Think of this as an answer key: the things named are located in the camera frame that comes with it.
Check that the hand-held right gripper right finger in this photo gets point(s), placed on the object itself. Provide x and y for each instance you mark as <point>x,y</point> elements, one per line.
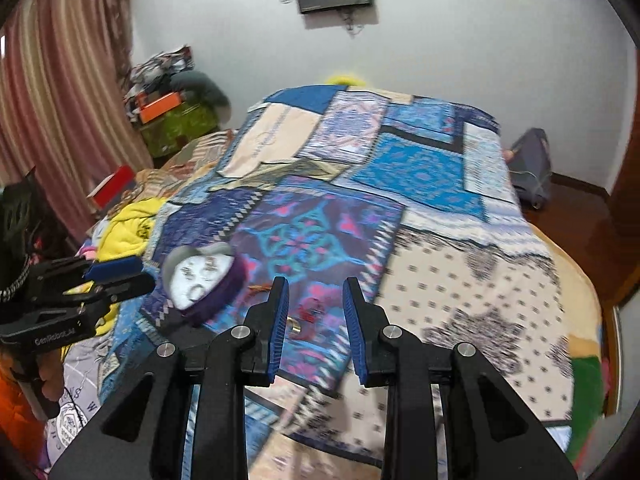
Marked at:
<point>354,332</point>

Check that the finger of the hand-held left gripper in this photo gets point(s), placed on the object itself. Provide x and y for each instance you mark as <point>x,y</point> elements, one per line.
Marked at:
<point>115,266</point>
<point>127,286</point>

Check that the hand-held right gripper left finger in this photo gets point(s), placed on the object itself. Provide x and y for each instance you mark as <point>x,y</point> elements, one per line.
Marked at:
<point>279,332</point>

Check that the red bead jewelry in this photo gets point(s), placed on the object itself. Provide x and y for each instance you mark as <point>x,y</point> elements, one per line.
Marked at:
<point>311,310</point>

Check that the purple heart-shaped jewelry box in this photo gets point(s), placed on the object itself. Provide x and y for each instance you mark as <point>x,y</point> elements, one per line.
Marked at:
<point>200,280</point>

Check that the orange thread jewelry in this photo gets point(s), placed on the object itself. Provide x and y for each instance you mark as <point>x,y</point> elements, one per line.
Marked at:
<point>259,288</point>

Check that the yellow cloth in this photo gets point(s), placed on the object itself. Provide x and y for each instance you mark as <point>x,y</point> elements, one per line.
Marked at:
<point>131,227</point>

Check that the red box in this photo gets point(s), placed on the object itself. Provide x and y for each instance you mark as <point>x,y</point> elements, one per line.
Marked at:
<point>111,188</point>

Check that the white printed cloth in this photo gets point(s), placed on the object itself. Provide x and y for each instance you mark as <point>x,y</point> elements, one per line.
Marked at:
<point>75,400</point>

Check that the orange cloth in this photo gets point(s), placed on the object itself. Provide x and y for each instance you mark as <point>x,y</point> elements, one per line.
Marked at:
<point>17,410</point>

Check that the blue patchwork printed blanket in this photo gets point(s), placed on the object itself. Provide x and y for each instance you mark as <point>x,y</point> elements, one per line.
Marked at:
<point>350,200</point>

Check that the beige checked bed sheet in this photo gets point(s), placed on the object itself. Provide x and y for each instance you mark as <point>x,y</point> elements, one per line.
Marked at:
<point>200,152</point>

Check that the green patterned cloth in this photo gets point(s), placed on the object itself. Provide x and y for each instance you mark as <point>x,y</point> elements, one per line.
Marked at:
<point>177,127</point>

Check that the orange box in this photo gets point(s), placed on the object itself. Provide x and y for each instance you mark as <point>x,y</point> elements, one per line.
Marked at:
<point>159,105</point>

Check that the pink striped curtain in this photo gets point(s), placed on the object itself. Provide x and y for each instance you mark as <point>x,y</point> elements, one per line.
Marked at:
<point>65,100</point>

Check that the dark grey fluffy cloth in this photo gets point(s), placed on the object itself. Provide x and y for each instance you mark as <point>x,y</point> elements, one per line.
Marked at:
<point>205,89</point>

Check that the pile of printed bags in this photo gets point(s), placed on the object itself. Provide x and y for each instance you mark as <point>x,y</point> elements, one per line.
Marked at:
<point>157,70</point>

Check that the beige blanket with green patch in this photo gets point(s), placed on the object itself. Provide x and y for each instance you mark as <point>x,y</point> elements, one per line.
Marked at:
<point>582,340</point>

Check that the grey bag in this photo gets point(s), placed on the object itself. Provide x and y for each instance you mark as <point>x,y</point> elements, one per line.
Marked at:
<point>532,167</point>

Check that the yellow fluffy item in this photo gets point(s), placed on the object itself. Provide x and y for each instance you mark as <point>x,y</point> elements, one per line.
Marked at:
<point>346,79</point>

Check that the brown wooden door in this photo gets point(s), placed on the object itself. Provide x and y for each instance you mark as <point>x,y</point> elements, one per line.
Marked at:
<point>625,170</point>

